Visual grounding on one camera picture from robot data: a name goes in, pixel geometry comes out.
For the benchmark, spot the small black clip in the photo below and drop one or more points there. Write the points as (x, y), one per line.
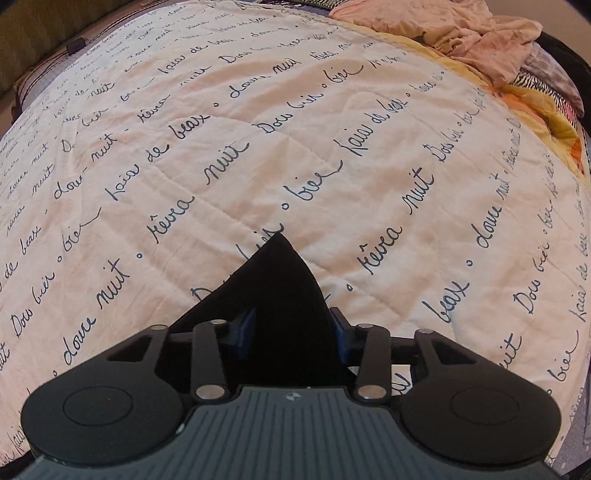
(76, 46)

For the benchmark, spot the black pants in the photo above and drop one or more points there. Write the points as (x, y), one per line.
(281, 300)

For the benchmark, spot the green upholstered headboard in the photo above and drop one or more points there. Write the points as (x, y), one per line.
(27, 37)

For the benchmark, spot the white script-printed blanket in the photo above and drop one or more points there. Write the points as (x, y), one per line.
(277, 138)

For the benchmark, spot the pale lilac cloth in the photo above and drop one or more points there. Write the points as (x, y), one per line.
(554, 74)

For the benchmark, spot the crumpled pink cloth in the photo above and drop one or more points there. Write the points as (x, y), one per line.
(461, 32)

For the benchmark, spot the colourful striped quilt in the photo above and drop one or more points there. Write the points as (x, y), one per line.
(547, 108)

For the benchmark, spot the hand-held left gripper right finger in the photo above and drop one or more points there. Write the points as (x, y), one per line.
(339, 337)

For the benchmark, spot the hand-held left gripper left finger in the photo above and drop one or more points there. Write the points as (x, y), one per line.
(247, 330)

